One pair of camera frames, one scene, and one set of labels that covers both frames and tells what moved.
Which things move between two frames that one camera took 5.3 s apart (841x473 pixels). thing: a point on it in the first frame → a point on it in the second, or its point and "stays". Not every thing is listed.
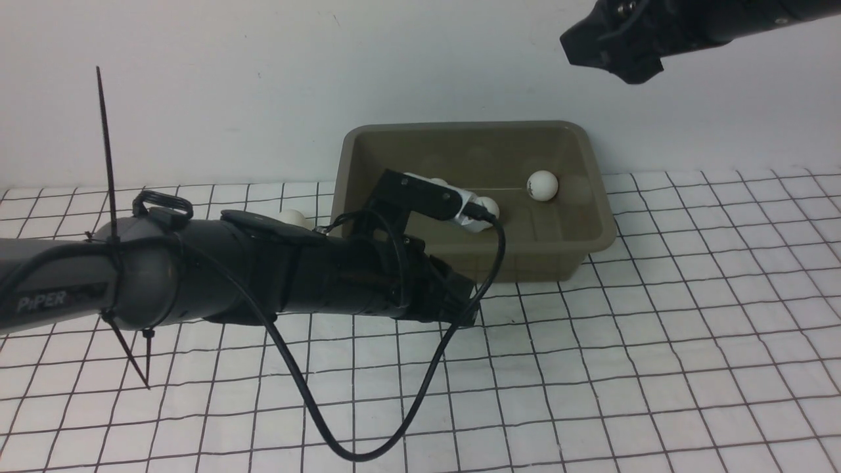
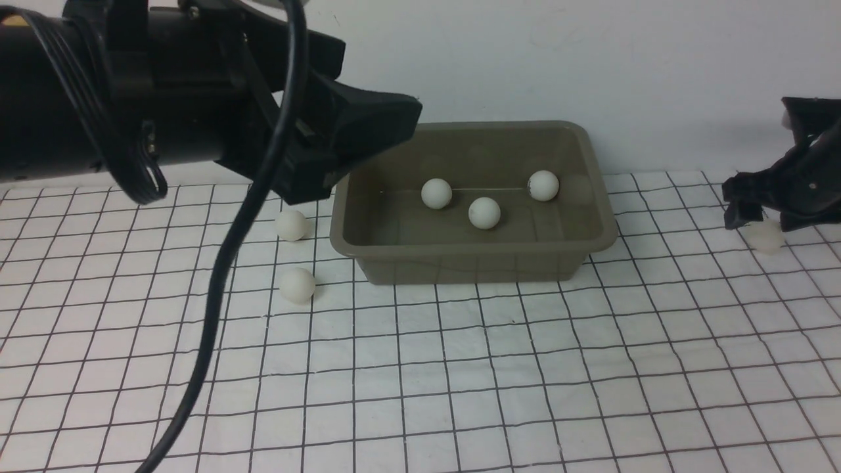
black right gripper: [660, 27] → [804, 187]
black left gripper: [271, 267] → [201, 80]
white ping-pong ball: [293, 217] stays
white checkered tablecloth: [708, 341] stays
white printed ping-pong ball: [542, 185] stays
